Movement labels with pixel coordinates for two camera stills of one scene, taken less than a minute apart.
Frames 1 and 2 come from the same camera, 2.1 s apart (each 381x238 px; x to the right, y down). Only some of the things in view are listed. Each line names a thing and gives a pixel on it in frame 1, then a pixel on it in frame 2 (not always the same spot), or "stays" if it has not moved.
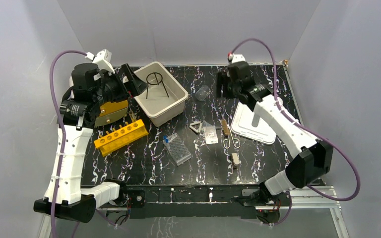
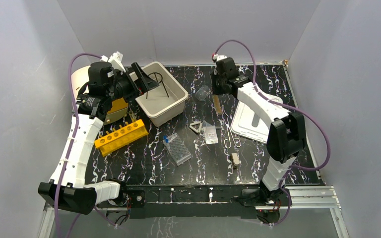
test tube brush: (225, 128) to (217, 102)
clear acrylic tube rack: (178, 150) stays
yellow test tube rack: (115, 141) stays
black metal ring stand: (155, 78) stays
